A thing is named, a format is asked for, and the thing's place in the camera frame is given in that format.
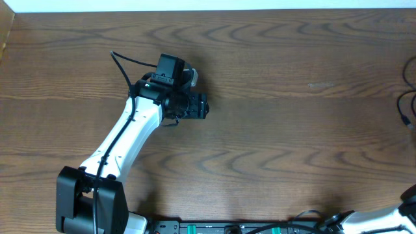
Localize black USB cable short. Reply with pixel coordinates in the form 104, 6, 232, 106
396, 90, 415, 131

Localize black USB cable long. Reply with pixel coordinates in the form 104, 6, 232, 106
401, 56, 415, 90

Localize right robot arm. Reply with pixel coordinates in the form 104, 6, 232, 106
319, 186, 415, 234

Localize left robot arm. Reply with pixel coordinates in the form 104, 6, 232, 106
56, 53, 209, 234

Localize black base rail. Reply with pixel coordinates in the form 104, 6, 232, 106
144, 213, 342, 234

